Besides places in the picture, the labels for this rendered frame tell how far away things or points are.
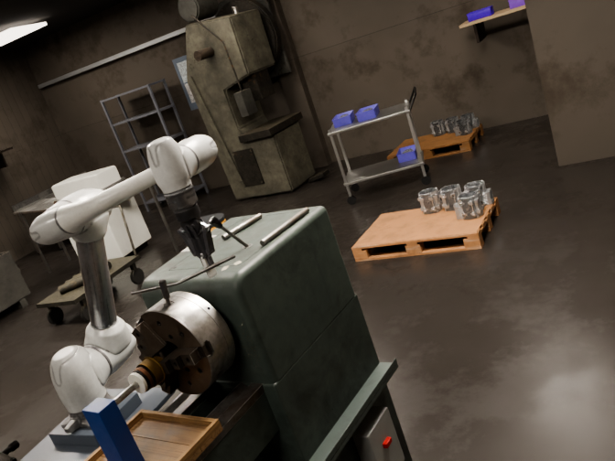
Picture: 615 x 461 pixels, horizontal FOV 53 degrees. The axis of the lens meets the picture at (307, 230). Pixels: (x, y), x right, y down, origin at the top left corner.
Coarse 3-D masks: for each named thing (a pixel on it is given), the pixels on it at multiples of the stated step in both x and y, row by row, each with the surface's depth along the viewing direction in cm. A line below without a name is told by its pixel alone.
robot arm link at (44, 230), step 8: (64, 200) 213; (56, 208) 204; (40, 216) 206; (48, 216) 203; (32, 224) 208; (40, 224) 204; (48, 224) 202; (56, 224) 201; (32, 232) 208; (40, 232) 205; (48, 232) 204; (56, 232) 203; (64, 232) 203; (80, 232) 216; (40, 240) 208; (48, 240) 206; (56, 240) 206
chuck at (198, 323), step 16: (160, 304) 194; (176, 304) 192; (192, 304) 193; (144, 320) 195; (160, 320) 191; (176, 320) 186; (192, 320) 188; (208, 320) 190; (160, 336) 194; (176, 336) 190; (192, 336) 186; (208, 336) 188; (160, 352) 198; (224, 352) 193; (192, 368) 193; (208, 368) 189; (224, 368) 196; (192, 384) 197; (208, 384) 192
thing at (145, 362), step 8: (144, 360) 187; (152, 360) 186; (160, 360) 189; (136, 368) 185; (144, 368) 185; (152, 368) 185; (160, 368) 186; (144, 376) 182; (152, 376) 184; (160, 376) 186; (152, 384) 184
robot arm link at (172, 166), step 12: (156, 144) 177; (168, 144) 177; (156, 156) 177; (168, 156) 177; (180, 156) 179; (192, 156) 185; (156, 168) 177; (168, 168) 177; (180, 168) 179; (192, 168) 184; (156, 180) 180; (168, 180) 178; (180, 180) 179; (168, 192) 180
